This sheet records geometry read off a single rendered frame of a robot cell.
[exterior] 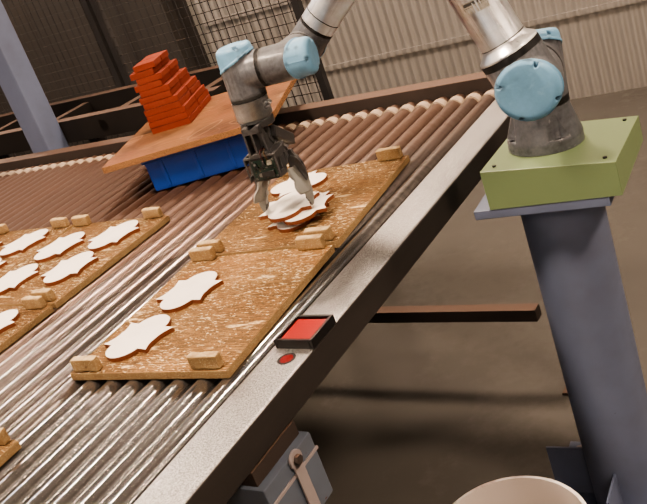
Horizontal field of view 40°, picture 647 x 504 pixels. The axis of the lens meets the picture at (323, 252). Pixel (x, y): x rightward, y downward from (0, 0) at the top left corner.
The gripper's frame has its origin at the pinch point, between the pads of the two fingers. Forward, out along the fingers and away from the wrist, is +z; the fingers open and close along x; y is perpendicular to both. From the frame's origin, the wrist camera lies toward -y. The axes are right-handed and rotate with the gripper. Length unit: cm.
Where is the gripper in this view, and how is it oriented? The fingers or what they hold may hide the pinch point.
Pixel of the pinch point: (289, 204)
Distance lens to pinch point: 188.5
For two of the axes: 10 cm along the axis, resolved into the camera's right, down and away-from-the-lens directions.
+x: 9.3, -1.6, -3.5
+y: -2.5, 4.4, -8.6
